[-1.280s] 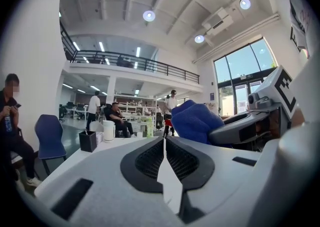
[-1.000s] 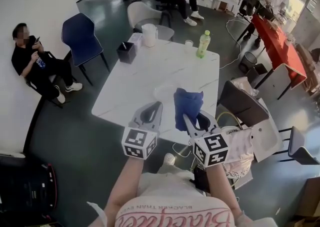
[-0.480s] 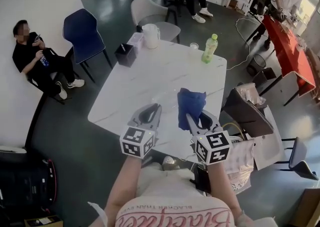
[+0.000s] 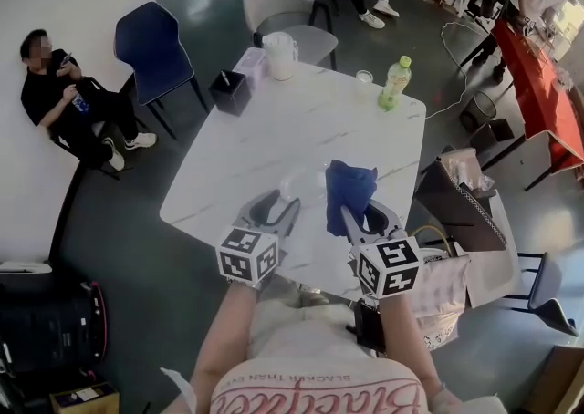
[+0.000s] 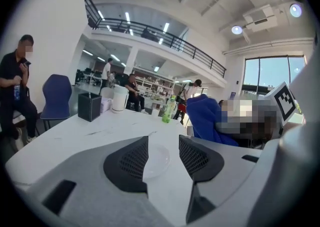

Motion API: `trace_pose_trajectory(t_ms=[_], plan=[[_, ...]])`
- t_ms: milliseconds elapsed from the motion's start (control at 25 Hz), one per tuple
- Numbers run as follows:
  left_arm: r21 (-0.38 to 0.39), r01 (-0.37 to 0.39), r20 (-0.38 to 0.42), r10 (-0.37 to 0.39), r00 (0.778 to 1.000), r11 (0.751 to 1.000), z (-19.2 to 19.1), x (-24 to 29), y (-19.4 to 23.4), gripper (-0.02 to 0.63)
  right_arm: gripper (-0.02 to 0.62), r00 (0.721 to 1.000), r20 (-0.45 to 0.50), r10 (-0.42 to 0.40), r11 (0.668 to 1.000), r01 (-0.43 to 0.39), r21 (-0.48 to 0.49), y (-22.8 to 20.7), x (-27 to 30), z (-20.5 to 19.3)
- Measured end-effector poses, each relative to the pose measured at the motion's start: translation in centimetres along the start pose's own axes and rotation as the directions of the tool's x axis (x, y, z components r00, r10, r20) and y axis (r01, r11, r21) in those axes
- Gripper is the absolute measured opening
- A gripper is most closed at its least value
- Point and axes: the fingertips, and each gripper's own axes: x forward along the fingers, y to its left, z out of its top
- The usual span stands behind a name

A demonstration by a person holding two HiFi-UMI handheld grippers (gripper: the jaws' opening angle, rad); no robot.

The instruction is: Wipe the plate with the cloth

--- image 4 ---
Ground black floor box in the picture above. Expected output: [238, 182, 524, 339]
[469, 118, 516, 154]

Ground black case with red trim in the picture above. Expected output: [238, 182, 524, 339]
[0, 261, 109, 375]

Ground gold wire chair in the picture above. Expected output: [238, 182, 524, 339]
[412, 223, 454, 259]

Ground long white cable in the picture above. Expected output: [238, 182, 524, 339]
[423, 22, 496, 119]

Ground dark brown chair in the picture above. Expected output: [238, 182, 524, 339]
[414, 159, 508, 254]

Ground black mesh wastebasket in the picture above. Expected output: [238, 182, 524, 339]
[459, 91, 498, 133]

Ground black square box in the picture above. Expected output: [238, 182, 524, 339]
[208, 69, 254, 119]

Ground navy blue chair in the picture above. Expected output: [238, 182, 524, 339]
[113, 1, 211, 140]

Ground white kettle jug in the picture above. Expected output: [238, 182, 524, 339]
[261, 31, 299, 82]

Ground black belt-worn device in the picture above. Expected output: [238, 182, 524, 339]
[352, 299, 390, 355]

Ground dark grey chair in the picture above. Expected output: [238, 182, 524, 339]
[506, 251, 580, 338]

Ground clear plastic cup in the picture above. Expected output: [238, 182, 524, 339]
[354, 69, 376, 101]

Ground person's left forearm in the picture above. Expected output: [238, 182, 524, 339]
[189, 282, 259, 399]

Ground green drink bottle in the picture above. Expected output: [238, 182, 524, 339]
[377, 55, 413, 112]

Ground brown cardboard box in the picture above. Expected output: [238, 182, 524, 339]
[48, 380, 121, 414]

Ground white panel with rim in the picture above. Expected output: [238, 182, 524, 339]
[464, 192, 527, 309]

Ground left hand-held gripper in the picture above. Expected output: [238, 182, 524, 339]
[215, 189, 303, 286]

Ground blue cloth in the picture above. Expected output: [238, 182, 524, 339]
[324, 159, 380, 237]

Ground large cardboard box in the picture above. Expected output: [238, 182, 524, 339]
[524, 344, 584, 414]

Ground black metal chair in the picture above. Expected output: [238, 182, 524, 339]
[47, 77, 147, 181]

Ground beige upholstered chair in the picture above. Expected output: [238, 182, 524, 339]
[242, 0, 339, 72]

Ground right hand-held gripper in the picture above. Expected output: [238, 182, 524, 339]
[339, 200, 422, 300]

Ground person's right forearm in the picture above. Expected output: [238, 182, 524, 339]
[376, 295, 444, 396]

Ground white marble table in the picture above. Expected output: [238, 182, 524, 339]
[159, 59, 428, 303]

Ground red table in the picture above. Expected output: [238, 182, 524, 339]
[460, 17, 584, 192]

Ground person's white trousers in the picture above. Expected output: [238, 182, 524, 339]
[248, 274, 389, 358]

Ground white shirt with pink print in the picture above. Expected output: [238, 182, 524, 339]
[159, 343, 507, 414]

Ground clear plastic bag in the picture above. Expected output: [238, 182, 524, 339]
[437, 147, 496, 197]

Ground translucent lilac container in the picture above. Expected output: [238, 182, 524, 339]
[232, 47, 267, 85]

